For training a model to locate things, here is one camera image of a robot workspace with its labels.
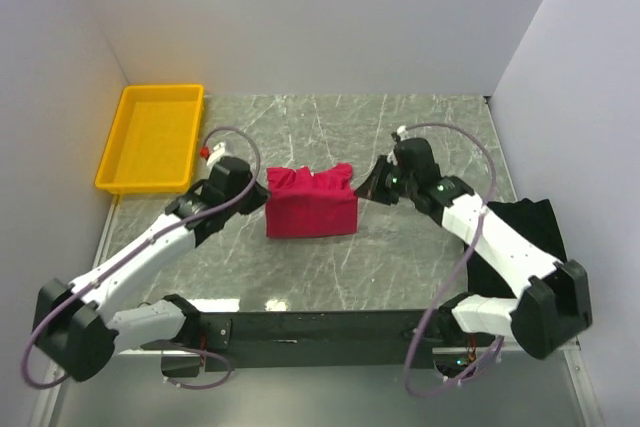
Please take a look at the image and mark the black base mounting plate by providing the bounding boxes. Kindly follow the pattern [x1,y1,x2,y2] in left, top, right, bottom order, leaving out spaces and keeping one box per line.
[159,310,496,379]

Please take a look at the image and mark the red t shirt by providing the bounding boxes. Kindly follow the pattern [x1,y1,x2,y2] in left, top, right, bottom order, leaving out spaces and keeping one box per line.
[265,163,358,239]

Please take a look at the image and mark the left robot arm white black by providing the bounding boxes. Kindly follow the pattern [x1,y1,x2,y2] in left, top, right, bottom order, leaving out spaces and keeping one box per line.
[29,155,269,382]

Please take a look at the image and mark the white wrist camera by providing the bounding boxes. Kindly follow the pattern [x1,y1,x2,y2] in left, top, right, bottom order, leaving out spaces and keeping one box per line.
[391,126,409,143]
[199,141,233,166]

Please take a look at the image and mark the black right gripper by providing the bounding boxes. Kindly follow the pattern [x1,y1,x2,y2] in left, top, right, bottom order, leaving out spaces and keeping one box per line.
[354,155,417,206]

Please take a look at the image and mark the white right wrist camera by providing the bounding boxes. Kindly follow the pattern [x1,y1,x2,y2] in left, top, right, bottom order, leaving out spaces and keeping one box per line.
[391,126,409,143]

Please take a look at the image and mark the yellow plastic tray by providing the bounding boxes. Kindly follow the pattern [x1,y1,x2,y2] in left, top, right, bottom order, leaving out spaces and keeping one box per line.
[94,84,204,195]

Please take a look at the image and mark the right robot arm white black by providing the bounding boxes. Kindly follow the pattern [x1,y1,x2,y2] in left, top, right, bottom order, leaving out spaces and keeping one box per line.
[355,138,593,359]

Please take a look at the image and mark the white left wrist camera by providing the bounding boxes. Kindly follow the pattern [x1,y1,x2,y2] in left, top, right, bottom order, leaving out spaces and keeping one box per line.
[199,141,233,166]

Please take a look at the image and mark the folded black t shirt stack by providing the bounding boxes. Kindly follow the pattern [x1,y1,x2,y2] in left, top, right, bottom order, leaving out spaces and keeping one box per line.
[466,198,568,298]

